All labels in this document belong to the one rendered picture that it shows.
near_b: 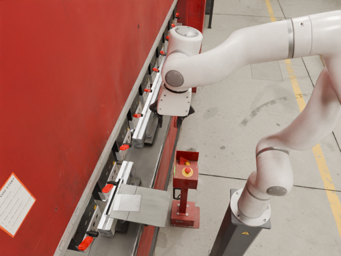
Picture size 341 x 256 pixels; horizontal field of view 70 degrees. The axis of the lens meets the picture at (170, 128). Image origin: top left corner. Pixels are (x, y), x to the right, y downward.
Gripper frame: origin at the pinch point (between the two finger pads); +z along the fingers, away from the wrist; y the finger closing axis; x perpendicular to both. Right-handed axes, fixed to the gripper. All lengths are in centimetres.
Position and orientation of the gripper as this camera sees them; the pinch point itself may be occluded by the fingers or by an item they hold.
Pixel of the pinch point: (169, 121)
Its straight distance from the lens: 83.2
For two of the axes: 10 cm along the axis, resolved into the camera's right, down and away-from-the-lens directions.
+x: -0.5, -7.1, 7.0
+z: -1.4, 7.0, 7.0
